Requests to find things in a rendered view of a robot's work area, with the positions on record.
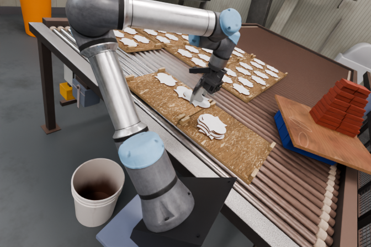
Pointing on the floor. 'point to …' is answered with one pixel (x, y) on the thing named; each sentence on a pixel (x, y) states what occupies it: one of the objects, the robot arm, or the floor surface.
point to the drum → (34, 4)
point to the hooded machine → (357, 59)
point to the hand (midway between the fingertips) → (196, 98)
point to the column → (122, 226)
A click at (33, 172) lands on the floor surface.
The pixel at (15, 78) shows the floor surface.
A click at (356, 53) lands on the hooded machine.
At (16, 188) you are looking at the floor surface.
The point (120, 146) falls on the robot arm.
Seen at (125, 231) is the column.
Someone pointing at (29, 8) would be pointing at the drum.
